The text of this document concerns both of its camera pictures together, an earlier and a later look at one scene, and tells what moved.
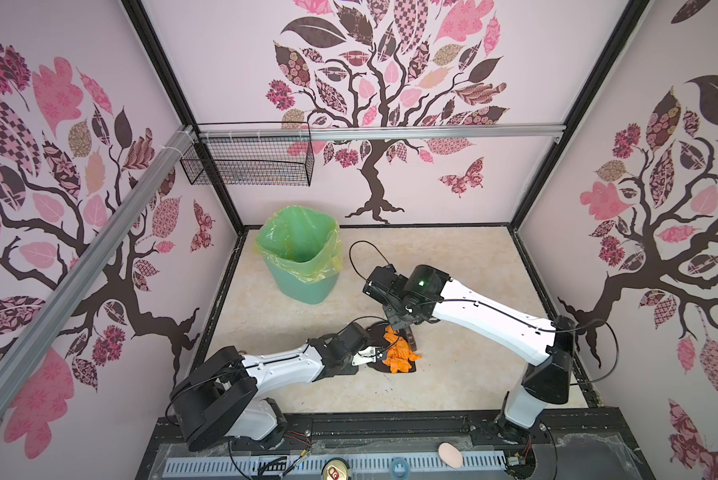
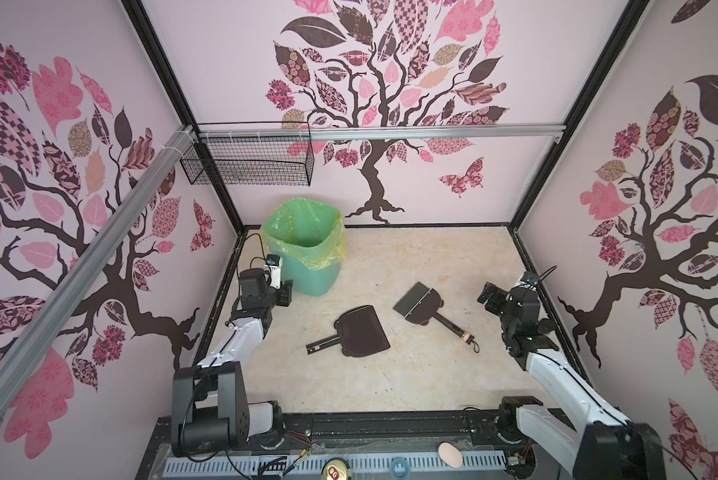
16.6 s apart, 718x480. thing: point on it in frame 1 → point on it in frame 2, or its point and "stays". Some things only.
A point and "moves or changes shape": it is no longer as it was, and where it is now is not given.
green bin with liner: (302, 251) stays
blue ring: (392, 466) stays
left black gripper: (349, 371) → (285, 294)
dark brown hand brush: (408, 335) moves or changes shape
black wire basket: (253, 154) stays
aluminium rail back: (382, 134) stays
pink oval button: (449, 454) stays
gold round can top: (335, 469) stays
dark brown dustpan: (381, 343) moves or changes shape
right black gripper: (393, 323) → (498, 297)
